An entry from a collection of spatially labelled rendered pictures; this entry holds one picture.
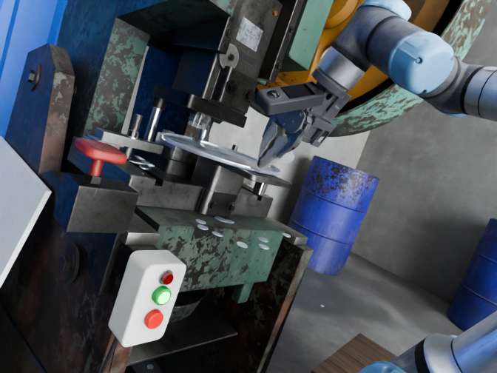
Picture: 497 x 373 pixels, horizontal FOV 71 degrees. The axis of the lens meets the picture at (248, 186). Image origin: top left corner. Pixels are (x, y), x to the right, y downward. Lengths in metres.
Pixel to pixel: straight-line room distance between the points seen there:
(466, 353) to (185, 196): 0.56
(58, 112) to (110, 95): 0.13
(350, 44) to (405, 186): 3.50
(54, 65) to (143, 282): 0.67
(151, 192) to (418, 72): 0.51
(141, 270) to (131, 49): 0.63
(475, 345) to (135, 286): 0.42
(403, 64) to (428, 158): 3.53
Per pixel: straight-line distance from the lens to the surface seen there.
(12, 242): 0.94
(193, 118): 0.90
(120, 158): 0.54
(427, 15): 1.08
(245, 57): 0.88
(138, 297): 0.55
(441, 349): 0.45
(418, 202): 4.02
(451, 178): 3.98
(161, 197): 0.74
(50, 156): 1.01
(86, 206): 0.55
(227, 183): 0.79
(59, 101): 1.02
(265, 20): 0.92
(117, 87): 0.99
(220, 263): 0.80
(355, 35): 0.63
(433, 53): 0.54
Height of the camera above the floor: 0.85
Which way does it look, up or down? 8 degrees down
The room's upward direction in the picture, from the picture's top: 20 degrees clockwise
